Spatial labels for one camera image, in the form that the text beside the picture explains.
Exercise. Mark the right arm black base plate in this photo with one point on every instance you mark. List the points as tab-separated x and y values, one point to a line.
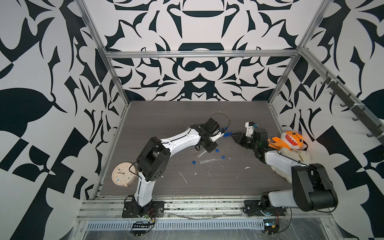
259	209

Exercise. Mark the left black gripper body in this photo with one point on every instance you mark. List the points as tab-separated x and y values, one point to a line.
210	145

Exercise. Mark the test tube front most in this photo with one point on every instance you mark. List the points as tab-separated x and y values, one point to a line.
212	160

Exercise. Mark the orange shark plush toy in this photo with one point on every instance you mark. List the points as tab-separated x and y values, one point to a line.
289	139

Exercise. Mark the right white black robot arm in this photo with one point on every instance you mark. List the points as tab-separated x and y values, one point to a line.
312	190

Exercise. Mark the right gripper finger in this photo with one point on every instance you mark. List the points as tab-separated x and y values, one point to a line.
237	135
238	141

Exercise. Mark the beige round alarm clock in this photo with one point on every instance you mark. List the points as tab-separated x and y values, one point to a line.
124	174

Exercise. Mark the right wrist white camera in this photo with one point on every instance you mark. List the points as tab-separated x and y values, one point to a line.
250	127

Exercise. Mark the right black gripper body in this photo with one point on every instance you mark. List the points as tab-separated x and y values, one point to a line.
249	143

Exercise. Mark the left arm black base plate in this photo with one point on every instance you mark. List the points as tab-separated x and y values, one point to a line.
153	209

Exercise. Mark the aluminium frame front rail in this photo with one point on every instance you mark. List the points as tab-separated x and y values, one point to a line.
179	207

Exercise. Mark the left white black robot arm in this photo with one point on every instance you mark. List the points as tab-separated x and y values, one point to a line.
153	159

